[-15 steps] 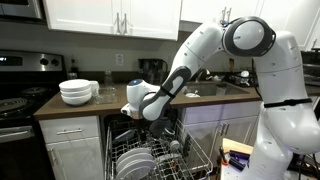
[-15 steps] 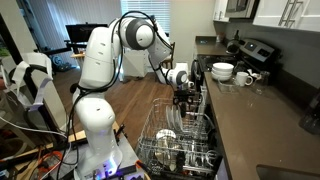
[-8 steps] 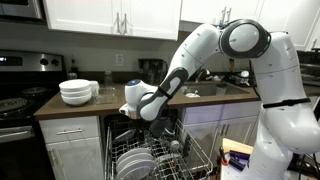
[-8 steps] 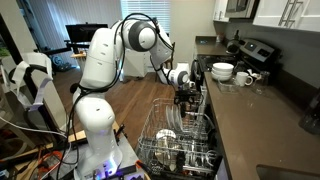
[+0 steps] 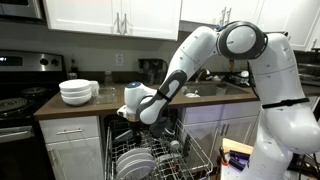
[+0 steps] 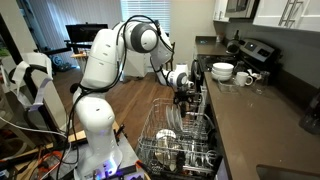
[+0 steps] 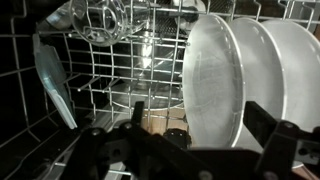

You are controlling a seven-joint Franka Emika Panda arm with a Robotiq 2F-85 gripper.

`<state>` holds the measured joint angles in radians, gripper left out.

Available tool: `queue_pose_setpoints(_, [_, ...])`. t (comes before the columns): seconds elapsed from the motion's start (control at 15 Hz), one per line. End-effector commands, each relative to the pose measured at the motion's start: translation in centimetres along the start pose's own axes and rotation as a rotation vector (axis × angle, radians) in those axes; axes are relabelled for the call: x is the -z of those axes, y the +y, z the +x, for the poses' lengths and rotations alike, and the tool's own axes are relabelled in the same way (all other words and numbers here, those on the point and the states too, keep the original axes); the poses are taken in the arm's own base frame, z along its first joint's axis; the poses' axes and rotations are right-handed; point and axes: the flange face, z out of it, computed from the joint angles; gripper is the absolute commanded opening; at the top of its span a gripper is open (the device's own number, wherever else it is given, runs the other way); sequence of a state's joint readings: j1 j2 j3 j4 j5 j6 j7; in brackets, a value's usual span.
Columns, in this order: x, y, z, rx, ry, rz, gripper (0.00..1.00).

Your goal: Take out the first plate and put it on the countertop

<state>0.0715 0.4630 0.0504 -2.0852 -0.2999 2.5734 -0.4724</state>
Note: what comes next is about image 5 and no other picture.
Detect white dinner plate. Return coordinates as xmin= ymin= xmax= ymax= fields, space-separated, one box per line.
xmin=116 ymin=158 xmax=157 ymax=180
xmin=116 ymin=152 xmax=155 ymax=171
xmin=115 ymin=147 xmax=153 ymax=165

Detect black floor cables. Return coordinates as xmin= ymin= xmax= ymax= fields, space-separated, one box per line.
xmin=289 ymin=153 xmax=320 ymax=180

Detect white wall outlet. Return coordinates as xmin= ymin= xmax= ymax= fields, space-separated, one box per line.
xmin=115 ymin=53 xmax=125 ymax=67

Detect white base cabinet door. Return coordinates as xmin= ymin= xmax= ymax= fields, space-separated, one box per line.
xmin=219 ymin=115 xmax=259 ymax=145
xmin=45 ymin=137 xmax=105 ymax=180
xmin=184 ymin=120 xmax=225 ymax=164

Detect silver cabinet door handle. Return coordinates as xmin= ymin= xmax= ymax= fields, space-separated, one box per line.
xmin=122 ymin=13 xmax=130 ymax=36
xmin=114 ymin=12 xmax=121 ymax=35

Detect black steel stove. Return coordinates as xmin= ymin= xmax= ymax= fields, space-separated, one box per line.
xmin=0 ymin=49 xmax=68 ymax=180

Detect blue purple tool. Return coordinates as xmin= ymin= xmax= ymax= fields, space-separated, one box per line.
xmin=229 ymin=149 xmax=251 ymax=161

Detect black coffee maker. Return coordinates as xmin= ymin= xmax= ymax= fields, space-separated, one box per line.
xmin=137 ymin=58 xmax=169 ymax=87

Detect white mug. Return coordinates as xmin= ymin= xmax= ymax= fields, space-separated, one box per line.
xmin=89 ymin=80 xmax=100 ymax=98

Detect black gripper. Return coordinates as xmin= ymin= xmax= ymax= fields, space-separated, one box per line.
xmin=127 ymin=119 xmax=144 ymax=146

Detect dark glass bottle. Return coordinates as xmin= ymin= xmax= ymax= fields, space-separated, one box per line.
xmin=69 ymin=57 xmax=80 ymax=80

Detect white wall cabinet door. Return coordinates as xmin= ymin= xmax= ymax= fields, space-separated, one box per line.
xmin=42 ymin=0 xmax=123 ymax=36
xmin=120 ymin=0 xmax=183 ymax=42

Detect black cylinder tool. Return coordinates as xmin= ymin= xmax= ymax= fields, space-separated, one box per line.
xmin=228 ymin=157 xmax=247 ymax=172

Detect grey plastic lid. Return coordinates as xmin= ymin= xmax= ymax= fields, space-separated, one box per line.
xmin=112 ymin=129 xmax=134 ymax=145

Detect chrome faucet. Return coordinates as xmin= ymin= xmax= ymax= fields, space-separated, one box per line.
xmin=194 ymin=68 xmax=212 ymax=84

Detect orange handled tool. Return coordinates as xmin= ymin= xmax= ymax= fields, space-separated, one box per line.
xmin=218 ymin=146 xmax=230 ymax=167

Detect white drawer with handle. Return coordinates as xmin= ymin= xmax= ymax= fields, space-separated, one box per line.
xmin=39 ymin=115 xmax=100 ymax=145

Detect black dish drying rack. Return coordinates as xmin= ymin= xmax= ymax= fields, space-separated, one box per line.
xmin=231 ymin=69 xmax=256 ymax=88

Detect steel microwave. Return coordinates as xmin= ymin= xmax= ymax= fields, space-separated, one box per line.
xmin=0 ymin=0 xmax=47 ymax=24

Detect wide white drawer front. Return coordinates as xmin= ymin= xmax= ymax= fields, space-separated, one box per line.
xmin=180 ymin=100 xmax=263 ymax=126

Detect white perforated board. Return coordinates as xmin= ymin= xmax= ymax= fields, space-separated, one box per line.
xmin=220 ymin=153 xmax=254 ymax=180

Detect clear glass container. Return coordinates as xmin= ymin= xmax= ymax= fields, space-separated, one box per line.
xmin=94 ymin=87 xmax=119 ymax=105

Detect clear glass bottle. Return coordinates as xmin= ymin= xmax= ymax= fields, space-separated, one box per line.
xmin=103 ymin=70 xmax=115 ymax=89

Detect wooden board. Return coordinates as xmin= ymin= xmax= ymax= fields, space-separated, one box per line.
xmin=221 ymin=137 xmax=255 ymax=156

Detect white bowl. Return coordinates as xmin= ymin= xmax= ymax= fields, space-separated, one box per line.
xmin=58 ymin=79 xmax=92 ymax=93
xmin=60 ymin=93 xmax=93 ymax=107
xmin=60 ymin=89 xmax=92 ymax=99

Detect black bowl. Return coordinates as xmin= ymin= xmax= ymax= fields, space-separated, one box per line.
xmin=148 ymin=120 xmax=173 ymax=138

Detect white wall cabinet row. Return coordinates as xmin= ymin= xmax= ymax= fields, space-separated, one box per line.
xmin=179 ymin=0 xmax=320 ymax=52

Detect steel kitchen sink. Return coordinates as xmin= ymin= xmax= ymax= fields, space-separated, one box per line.
xmin=181 ymin=82 xmax=250 ymax=98

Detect steel toaster oven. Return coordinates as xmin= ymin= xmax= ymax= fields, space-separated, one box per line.
xmin=297 ymin=63 xmax=320 ymax=87

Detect black utensil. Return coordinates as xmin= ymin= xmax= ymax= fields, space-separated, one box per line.
xmin=182 ymin=134 xmax=192 ymax=158

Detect small white cup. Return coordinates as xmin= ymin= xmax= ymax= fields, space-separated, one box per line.
xmin=169 ymin=140 xmax=181 ymax=152

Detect white wire dishwasher rack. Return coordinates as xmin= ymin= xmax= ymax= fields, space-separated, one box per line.
xmin=104 ymin=118 xmax=214 ymax=180

